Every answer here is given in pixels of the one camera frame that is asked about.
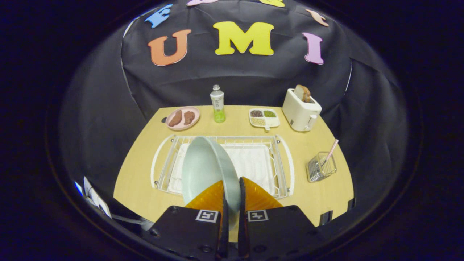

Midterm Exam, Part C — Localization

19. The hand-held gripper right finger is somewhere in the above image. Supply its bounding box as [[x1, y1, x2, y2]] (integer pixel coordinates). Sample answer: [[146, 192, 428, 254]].
[[237, 177, 327, 261]]

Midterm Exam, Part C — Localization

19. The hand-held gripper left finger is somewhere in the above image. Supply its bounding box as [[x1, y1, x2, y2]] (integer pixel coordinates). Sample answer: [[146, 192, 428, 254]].
[[147, 180, 229, 261]]

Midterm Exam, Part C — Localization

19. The pale green plate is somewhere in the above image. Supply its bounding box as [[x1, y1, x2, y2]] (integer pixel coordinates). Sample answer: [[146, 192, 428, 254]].
[[181, 136, 241, 231]]

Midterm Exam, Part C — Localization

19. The white wire dish rack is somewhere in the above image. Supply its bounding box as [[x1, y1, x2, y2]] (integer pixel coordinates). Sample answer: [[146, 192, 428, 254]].
[[150, 135, 295, 199]]

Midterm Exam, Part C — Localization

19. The metal wire basket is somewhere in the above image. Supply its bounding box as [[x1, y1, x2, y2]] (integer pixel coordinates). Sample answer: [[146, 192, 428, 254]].
[[307, 152, 337, 182]]

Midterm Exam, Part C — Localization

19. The pink checked spoon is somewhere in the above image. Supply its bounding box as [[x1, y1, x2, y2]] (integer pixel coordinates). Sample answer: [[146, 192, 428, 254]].
[[321, 139, 339, 167]]

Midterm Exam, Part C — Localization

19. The pink plate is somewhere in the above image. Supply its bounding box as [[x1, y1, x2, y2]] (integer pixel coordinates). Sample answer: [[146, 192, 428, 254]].
[[166, 106, 200, 131]]

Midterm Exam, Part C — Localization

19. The white divided dish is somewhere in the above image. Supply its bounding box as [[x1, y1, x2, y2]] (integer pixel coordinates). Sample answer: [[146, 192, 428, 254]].
[[249, 108, 281, 131]]

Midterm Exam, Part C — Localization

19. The white drying mat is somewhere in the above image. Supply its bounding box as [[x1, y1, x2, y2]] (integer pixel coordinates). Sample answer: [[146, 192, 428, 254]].
[[167, 143, 276, 195]]

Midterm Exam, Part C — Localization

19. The clear bottle with green liquid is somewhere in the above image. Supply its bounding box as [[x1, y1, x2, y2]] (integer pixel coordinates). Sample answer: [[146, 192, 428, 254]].
[[210, 85, 226, 123]]

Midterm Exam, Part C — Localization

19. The white toaster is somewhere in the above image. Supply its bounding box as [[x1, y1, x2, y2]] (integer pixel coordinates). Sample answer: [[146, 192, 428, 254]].
[[282, 88, 322, 132]]

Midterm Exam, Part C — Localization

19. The brown bread slice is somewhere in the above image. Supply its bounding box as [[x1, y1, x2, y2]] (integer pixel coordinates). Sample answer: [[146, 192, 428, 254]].
[[294, 85, 311, 103]]

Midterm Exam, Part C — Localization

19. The black backdrop cloth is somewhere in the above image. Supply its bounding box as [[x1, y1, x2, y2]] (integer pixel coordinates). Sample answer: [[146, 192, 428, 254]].
[[58, 0, 410, 203]]

